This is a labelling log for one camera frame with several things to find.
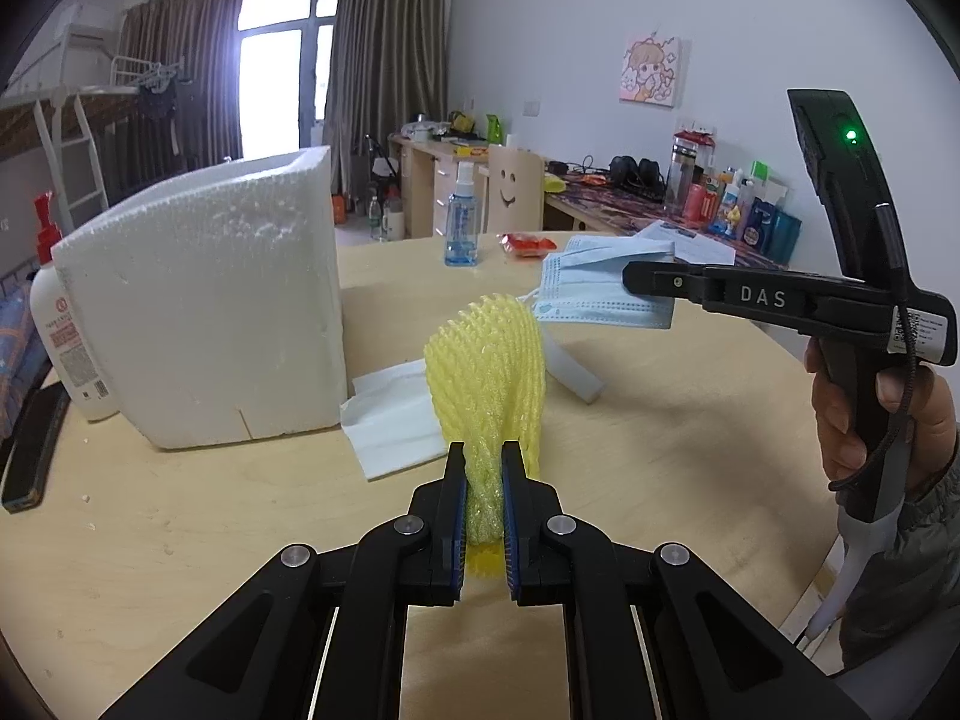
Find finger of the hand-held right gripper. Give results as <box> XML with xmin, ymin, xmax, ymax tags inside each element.
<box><xmin>622</xmin><ymin>260</ymin><xmax>721</xmax><ymax>310</ymax></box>

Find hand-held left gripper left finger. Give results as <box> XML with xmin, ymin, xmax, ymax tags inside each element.
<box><xmin>97</xmin><ymin>441</ymin><xmax>470</xmax><ymax>720</ymax></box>

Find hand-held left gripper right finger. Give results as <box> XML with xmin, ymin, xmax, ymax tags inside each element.
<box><xmin>501</xmin><ymin>441</ymin><xmax>871</xmax><ymax>720</ymax></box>

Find blue surgical face mask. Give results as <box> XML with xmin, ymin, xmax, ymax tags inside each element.
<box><xmin>536</xmin><ymin>234</ymin><xmax>676</xmax><ymax>331</ymax></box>

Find white tissue paper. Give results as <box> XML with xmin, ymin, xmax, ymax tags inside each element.
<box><xmin>340</xmin><ymin>360</ymin><xmax>451</xmax><ymax>481</ymax></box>

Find white foam strip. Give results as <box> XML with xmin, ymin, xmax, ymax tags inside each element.
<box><xmin>538</xmin><ymin>326</ymin><xmax>607</xmax><ymax>404</ymax></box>

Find yellow foam fruit net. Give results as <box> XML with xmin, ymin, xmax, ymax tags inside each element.
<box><xmin>424</xmin><ymin>294</ymin><xmax>547</xmax><ymax>578</ymax></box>

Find white foam box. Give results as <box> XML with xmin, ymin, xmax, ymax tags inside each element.
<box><xmin>51</xmin><ymin>145</ymin><xmax>350</xmax><ymax>451</ymax></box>

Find person's right forearm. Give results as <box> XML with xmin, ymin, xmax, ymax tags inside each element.
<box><xmin>840</xmin><ymin>457</ymin><xmax>960</xmax><ymax>676</ymax></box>

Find person's right hand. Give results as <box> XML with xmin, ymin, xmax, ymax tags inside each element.
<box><xmin>805</xmin><ymin>336</ymin><xmax>960</xmax><ymax>503</ymax></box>

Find printed paper sheet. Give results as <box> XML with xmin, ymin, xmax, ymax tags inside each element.
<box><xmin>634</xmin><ymin>219</ymin><xmax>737</xmax><ymax>265</ymax></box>

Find desk with patterned cloth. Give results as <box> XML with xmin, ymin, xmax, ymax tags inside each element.
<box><xmin>544</xmin><ymin>169</ymin><xmax>796</xmax><ymax>267</ymax></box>

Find cluster of toiletry bottles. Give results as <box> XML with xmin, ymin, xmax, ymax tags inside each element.
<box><xmin>664</xmin><ymin>120</ymin><xmax>803</xmax><ymax>256</ymax></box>

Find black headphones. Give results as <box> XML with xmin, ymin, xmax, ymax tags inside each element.
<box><xmin>607</xmin><ymin>155</ymin><xmax>667</xmax><ymax>192</ymax></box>

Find red snack packet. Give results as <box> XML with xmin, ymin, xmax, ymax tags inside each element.
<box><xmin>499</xmin><ymin>232</ymin><xmax>557</xmax><ymax>260</ymax></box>

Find wooden chair with smiley face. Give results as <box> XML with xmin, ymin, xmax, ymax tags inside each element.
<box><xmin>486</xmin><ymin>144</ymin><xmax>545</xmax><ymax>235</ymax></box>

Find blue spray bottle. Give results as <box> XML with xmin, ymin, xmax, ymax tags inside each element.
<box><xmin>444</xmin><ymin>162</ymin><xmax>479</xmax><ymax>268</ymax></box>

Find wooden desk with drawers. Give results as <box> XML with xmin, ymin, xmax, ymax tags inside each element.
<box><xmin>388</xmin><ymin>131</ymin><xmax>541</xmax><ymax>241</ymax></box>

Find brown curtain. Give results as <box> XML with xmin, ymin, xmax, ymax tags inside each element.
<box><xmin>120</xmin><ymin>0</ymin><xmax>245</xmax><ymax>166</ymax></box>
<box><xmin>322</xmin><ymin>0</ymin><xmax>451</xmax><ymax>196</ymax></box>

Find white pump bottle red cap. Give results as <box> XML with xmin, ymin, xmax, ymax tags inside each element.
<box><xmin>30</xmin><ymin>191</ymin><xmax>121</xmax><ymax>422</ymax></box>

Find black smartphone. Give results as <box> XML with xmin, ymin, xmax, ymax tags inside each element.
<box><xmin>1</xmin><ymin>384</ymin><xmax>72</xmax><ymax>515</ymax></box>

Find glass balcony door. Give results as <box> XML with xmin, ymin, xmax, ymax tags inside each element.
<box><xmin>236</xmin><ymin>0</ymin><xmax>344</xmax><ymax>158</ymax></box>

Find blue checked quilt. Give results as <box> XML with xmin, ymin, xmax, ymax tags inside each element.
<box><xmin>0</xmin><ymin>292</ymin><xmax>53</xmax><ymax>436</ymax></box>

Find dark hanging clothes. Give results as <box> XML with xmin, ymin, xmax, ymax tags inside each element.
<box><xmin>139</xmin><ymin>75</ymin><xmax>181</xmax><ymax>117</ymax></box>

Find white metal bunk bed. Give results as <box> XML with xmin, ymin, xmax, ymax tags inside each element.
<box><xmin>0</xmin><ymin>4</ymin><xmax>188</xmax><ymax>241</ymax></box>

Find white air conditioner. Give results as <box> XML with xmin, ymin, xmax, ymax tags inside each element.
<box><xmin>56</xmin><ymin>4</ymin><xmax>125</xmax><ymax>38</ymax></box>

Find pink cartoon wall picture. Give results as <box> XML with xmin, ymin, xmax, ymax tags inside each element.
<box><xmin>619</xmin><ymin>35</ymin><xmax>685</xmax><ymax>104</ymax></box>

